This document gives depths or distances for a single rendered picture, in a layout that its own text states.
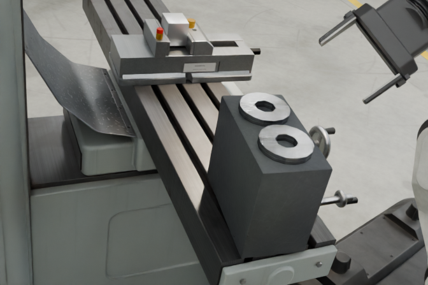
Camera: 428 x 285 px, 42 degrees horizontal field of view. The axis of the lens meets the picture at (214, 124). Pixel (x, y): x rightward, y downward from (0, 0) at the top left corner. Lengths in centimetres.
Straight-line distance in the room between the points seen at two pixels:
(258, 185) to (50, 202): 67
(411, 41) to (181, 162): 53
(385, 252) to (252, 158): 79
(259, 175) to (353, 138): 229
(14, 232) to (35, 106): 164
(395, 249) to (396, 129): 178
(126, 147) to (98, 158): 7
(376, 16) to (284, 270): 46
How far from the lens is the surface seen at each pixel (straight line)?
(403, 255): 162
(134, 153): 136
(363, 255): 156
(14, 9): 110
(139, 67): 135
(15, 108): 119
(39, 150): 147
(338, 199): 181
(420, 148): 130
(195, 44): 136
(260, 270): 98
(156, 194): 146
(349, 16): 83
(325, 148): 178
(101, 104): 139
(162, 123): 123
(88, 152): 133
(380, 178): 289
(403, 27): 82
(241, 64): 143
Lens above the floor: 163
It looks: 34 degrees down
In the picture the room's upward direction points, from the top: 10 degrees clockwise
